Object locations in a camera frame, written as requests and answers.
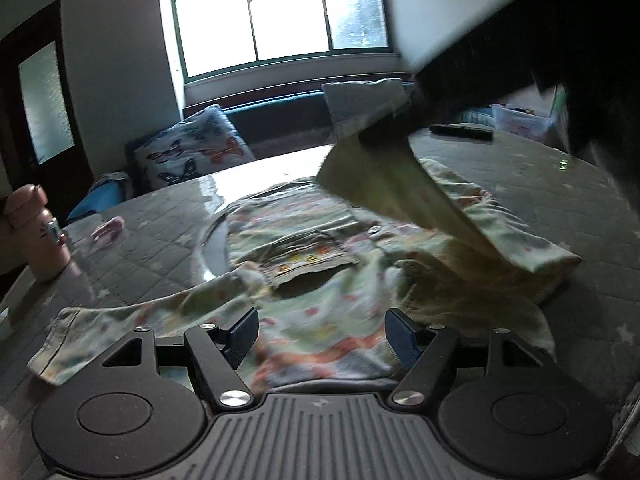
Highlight dark door with frosted glass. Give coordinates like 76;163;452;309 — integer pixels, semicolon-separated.
0;0;93;211

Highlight blue cushion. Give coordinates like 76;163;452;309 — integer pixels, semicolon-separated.
65;172;133;223

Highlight green framed window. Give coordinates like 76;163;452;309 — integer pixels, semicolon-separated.
167;0;396;81

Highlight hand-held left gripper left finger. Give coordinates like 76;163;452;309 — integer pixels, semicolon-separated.
100;306;261;408

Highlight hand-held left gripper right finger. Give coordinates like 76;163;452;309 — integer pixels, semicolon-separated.
384;307;546;406

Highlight small pink object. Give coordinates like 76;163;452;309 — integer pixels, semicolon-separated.
91;216;126;242

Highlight black remote control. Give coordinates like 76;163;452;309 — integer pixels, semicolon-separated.
430;122;493;142

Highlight pink figure bottle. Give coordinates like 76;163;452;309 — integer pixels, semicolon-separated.
0;184;73;281

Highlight butterfly print cushion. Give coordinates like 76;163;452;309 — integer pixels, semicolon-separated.
131;105;256;193

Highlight grey cushion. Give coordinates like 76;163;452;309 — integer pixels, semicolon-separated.
322;78;416;138

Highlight pale floral printed pants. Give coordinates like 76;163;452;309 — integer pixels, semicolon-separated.
27;132;583;401

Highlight clear plastic storage box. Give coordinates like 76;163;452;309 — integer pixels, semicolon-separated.
490;102;558;146

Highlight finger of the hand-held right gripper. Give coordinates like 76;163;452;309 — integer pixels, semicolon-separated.
357;105;422;148

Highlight teal upholstered bench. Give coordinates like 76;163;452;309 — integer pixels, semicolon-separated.
65;87;426;221

